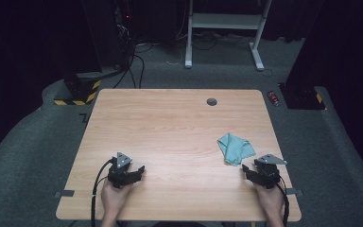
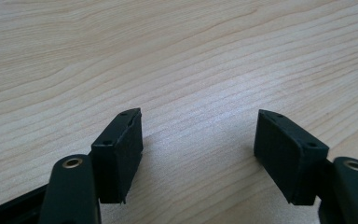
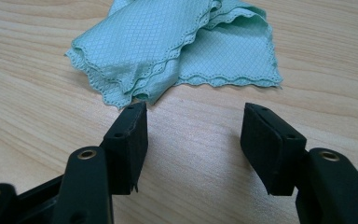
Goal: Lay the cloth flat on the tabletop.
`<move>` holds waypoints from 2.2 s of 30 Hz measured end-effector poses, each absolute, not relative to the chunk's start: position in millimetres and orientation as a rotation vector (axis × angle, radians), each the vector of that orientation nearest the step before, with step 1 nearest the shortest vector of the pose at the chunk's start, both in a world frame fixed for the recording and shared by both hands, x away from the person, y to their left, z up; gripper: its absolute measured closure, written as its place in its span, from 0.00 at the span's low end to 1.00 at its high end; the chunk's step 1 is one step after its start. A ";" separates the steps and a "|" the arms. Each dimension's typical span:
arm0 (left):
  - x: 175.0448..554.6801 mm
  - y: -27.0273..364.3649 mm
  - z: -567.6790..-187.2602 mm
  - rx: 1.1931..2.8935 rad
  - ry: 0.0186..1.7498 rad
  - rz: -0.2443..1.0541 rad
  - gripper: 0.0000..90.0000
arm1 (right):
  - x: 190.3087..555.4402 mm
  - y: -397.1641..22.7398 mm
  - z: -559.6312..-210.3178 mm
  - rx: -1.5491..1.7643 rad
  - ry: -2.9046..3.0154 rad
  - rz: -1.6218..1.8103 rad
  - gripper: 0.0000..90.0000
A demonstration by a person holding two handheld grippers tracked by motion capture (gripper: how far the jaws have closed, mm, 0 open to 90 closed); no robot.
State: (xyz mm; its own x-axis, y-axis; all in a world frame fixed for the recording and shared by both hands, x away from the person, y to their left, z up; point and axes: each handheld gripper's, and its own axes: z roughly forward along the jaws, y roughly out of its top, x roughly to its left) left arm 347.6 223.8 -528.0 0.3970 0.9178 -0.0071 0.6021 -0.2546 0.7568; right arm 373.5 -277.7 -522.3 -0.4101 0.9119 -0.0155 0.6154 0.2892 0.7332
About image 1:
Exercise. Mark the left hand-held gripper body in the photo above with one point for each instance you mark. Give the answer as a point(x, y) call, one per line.
point(119, 175)

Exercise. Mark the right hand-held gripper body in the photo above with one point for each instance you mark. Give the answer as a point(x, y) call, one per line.
point(266, 175)

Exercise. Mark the teal cleaning cloth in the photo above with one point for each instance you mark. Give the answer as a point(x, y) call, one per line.
point(234, 149)

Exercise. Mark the person's left hand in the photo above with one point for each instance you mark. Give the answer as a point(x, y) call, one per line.
point(115, 198)

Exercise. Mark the person's right hand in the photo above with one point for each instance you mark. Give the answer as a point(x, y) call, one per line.
point(269, 200)

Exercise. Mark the grey tape strip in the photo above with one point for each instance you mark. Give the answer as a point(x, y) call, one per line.
point(64, 193)
point(293, 192)

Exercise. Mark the red can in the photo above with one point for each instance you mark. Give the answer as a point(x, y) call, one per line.
point(273, 98)

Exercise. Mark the grey round table grommet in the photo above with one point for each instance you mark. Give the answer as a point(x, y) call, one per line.
point(211, 101)

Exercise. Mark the black yellow striped stand base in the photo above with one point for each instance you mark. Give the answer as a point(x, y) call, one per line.
point(85, 91)

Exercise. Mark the dark equipment rack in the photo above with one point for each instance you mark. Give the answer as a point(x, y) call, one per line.
point(123, 28)

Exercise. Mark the white metal stand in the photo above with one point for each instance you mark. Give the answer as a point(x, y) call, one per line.
point(223, 21)

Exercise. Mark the black curtain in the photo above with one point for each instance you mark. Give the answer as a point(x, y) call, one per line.
point(343, 44)

